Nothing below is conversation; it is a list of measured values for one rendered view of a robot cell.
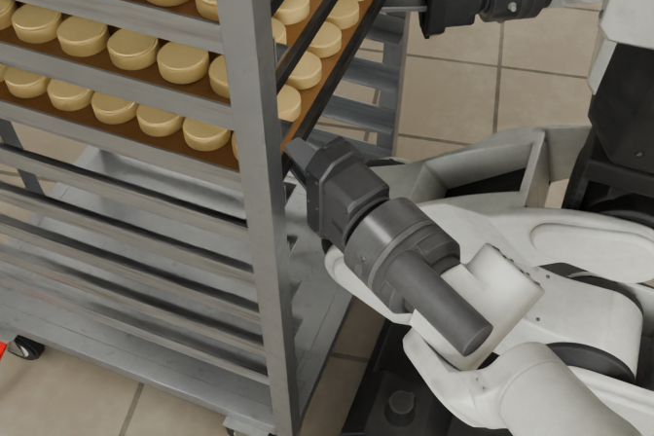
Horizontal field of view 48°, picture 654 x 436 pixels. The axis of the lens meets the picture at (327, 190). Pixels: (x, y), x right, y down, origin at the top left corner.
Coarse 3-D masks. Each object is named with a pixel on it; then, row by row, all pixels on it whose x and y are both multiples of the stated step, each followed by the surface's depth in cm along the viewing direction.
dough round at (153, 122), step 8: (136, 112) 79; (144, 112) 78; (152, 112) 78; (160, 112) 78; (168, 112) 78; (144, 120) 78; (152, 120) 78; (160, 120) 78; (168, 120) 78; (176, 120) 78; (144, 128) 78; (152, 128) 78; (160, 128) 78; (168, 128) 78; (176, 128) 79
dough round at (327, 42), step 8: (328, 24) 88; (320, 32) 87; (328, 32) 87; (336, 32) 87; (312, 40) 86; (320, 40) 86; (328, 40) 86; (336, 40) 86; (312, 48) 86; (320, 48) 86; (328, 48) 86; (336, 48) 87; (320, 56) 87; (328, 56) 87
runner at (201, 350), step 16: (0, 272) 122; (16, 272) 122; (16, 288) 119; (32, 288) 116; (48, 288) 120; (64, 304) 116; (80, 304) 118; (96, 304) 118; (96, 320) 116; (112, 320) 113; (128, 320) 116; (144, 320) 116; (144, 336) 113; (160, 336) 111; (176, 336) 114; (192, 352) 111; (208, 352) 109; (224, 352) 112; (224, 368) 110; (240, 368) 108; (256, 368) 110
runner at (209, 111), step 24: (0, 48) 72; (24, 48) 71; (48, 72) 72; (72, 72) 70; (96, 72) 69; (120, 96) 70; (144, 96) 69; (168, 96) 68; (192, 96) 66; (216, 120) 67
